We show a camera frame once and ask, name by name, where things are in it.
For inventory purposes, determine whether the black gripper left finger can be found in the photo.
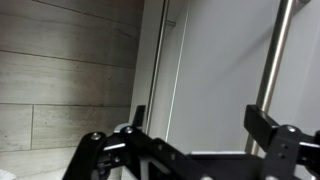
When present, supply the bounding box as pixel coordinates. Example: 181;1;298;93
63;104;214;180

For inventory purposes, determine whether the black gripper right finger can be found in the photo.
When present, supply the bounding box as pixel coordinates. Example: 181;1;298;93
244;103;320;180

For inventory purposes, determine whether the silver drawer handle bar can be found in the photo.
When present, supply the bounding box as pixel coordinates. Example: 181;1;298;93
244;0;298;157
145;0;170;134

